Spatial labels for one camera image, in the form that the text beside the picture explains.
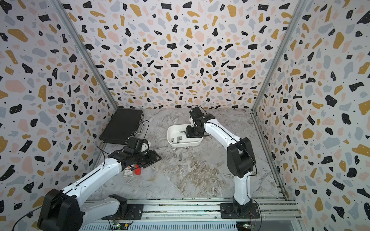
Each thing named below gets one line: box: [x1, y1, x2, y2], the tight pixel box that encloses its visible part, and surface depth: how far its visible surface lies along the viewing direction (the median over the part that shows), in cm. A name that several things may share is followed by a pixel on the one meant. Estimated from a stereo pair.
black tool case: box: [99, 107, 144, 145], surface depth 108 cm
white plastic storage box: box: [167, 124, 204, 147], surface depth 105 cm
